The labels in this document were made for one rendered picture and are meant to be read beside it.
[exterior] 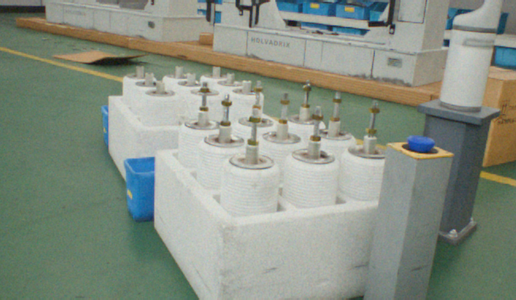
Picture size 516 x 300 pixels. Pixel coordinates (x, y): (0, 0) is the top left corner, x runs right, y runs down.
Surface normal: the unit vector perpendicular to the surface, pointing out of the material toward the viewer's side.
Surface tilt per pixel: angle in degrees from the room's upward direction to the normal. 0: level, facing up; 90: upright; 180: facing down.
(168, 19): 90
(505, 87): 90
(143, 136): 90
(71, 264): 0
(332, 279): 90
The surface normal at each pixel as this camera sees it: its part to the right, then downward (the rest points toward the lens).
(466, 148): 0.10, 0.30
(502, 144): 0.57, 0.28
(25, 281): 0.07, -0.95
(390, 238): -0.90, 0.06
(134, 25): -0.63, 0.18
